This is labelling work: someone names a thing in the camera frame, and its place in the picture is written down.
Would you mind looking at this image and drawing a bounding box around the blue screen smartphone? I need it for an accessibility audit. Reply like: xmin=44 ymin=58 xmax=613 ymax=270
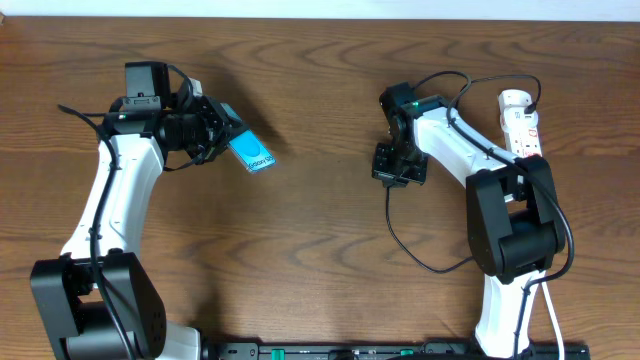
xmin=228 ymin=126 xmax=276 ymax=173

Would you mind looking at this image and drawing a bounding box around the black charger cable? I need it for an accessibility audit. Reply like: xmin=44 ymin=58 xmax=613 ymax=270
xmin=384 ymin=74 xmax=543 ymax=275

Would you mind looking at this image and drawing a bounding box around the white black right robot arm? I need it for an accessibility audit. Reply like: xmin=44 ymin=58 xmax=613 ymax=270
xmin=372 ymin=82 xmax=575 ymax=359

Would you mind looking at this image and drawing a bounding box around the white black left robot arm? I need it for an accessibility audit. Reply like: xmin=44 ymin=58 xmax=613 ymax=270
xmin=30 ymin=62 xmax=260 ymax=359

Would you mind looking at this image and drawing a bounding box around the white charger adapter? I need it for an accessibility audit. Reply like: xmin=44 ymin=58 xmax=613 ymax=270
xmin=498 ymin=89 xmax=539 ymax=133

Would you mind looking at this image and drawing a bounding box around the white power strip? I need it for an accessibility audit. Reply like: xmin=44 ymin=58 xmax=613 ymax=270
xmin=496 ymin=88 xmax=547 ymax=160

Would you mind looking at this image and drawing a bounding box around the white power strip cord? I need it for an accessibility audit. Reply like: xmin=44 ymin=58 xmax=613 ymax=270
xmin=529 ymin=279 xmax=566 ymax=360

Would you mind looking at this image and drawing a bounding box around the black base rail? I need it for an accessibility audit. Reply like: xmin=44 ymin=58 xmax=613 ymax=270
xmin=202 ymin=341 xmax=591 ymax=360

